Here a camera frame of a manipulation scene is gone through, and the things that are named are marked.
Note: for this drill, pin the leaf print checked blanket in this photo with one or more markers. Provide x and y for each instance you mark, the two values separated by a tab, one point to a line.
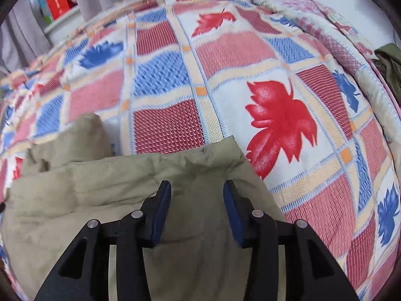
282	125

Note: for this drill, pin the blue printed box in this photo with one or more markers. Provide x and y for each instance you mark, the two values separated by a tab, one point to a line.
44	3

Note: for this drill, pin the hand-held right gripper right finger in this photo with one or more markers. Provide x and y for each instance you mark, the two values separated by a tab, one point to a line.
233	213

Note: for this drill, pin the pink patterned quilt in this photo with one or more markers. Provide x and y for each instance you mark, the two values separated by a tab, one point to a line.
313	15

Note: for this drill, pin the olive green garment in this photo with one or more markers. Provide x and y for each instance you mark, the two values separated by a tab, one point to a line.
391	62

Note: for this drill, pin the khaki puffer jacket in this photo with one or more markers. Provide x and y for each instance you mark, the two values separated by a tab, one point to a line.
94	194

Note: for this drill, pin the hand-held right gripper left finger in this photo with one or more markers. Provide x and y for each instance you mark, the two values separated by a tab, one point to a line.
163	210

